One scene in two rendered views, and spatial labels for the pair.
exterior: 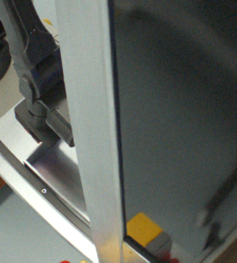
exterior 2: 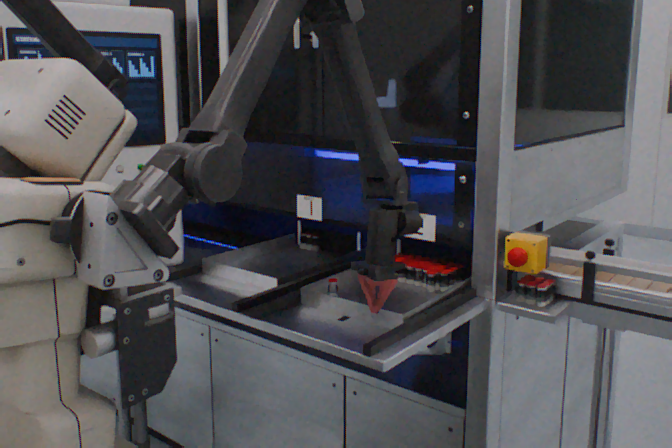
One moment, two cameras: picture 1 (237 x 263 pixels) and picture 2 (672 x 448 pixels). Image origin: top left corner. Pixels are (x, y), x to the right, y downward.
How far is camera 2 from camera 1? 1.72 m
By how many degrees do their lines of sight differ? 86
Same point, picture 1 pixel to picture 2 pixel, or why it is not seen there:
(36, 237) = not seen: outside the picture
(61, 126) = (412, 213)
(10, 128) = (358, 342)
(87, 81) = not seen: outside the picture
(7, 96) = not seen: outside the picture
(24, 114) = (381, 266)
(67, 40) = not seen: outside the picture
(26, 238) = not seen: outside the picture
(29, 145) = (375, 332)
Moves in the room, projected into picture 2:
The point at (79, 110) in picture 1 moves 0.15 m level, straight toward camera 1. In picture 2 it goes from (512, 26) to (576, 27)
